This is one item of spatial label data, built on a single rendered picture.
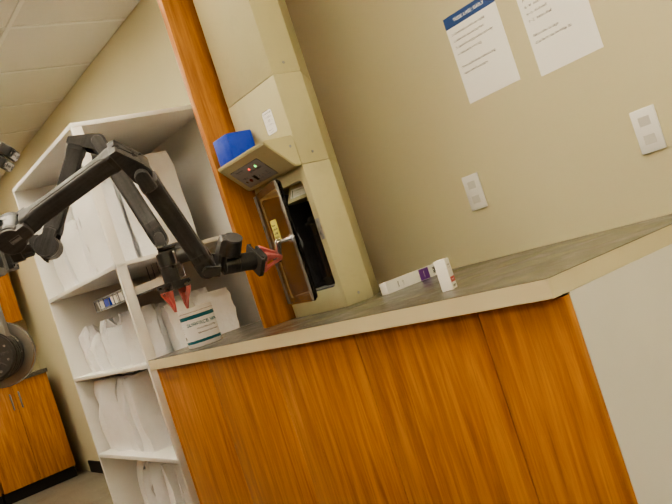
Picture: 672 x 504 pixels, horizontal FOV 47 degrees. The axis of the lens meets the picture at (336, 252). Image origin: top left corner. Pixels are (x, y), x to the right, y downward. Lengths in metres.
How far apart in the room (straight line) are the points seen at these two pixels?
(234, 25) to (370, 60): 0.49
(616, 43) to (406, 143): 0.85
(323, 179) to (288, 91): 0.30
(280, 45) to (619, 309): 1.44
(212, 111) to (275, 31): 0.40
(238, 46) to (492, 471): 1.59
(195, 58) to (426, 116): 0.84
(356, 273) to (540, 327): 1.04
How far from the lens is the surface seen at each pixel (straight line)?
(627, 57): 2.17
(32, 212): 2.21
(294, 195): 2.57
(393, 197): 2.82
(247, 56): 2.63
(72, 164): 2.76
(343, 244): 2.48
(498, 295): 1.57
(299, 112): 2.52
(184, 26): 2.90
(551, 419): 1.64
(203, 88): 2.83
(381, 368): 1.97
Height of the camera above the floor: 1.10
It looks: level
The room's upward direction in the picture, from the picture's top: 18 degrees counter-clockwise
